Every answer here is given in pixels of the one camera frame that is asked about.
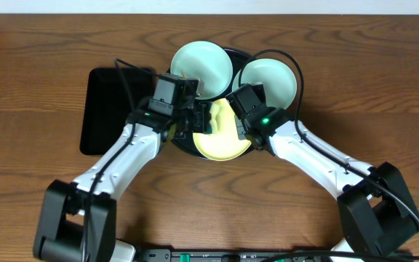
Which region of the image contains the yellow plate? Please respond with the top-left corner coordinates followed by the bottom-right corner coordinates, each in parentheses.
top-left (193, 98), bottom-right (252, 161)

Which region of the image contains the light blue plate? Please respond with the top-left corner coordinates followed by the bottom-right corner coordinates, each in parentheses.
top-left (170, 41), bottom-right (233, 100)
top-left (242, 58), bottom-right (298, 109)

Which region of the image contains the yellow green sponge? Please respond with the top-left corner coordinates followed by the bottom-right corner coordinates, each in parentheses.
top-left (209, 103), bottom-right (220, 134)

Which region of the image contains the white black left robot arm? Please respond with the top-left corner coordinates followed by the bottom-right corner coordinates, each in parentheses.
top-left (33, 99), bottom-right (220, 262)

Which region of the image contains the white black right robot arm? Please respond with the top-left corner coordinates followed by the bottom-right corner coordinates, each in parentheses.
top-left (235, 107), bottom-right (419, 261)

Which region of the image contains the black round tray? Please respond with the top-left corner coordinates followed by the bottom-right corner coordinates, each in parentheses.
top-left (171, 47), bottom-right (251, 160)

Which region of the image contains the black rectangular tray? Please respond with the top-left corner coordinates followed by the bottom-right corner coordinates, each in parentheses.
top-left (79, 67), bottom-right (159, 156)

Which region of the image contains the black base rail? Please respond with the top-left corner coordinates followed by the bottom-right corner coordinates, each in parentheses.
top-left (136, 247), bottom-right (341, 262)

